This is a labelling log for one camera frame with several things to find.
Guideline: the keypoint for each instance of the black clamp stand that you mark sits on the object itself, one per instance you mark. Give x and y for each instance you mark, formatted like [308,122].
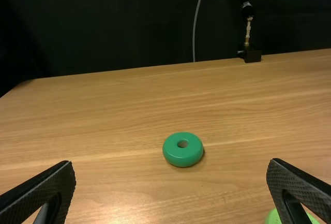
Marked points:
[252,56]

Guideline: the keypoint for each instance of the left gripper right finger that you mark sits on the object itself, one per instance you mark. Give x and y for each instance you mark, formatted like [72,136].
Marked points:
[305,187]

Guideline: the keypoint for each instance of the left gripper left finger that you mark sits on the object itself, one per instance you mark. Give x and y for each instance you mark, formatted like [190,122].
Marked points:
[38,195]

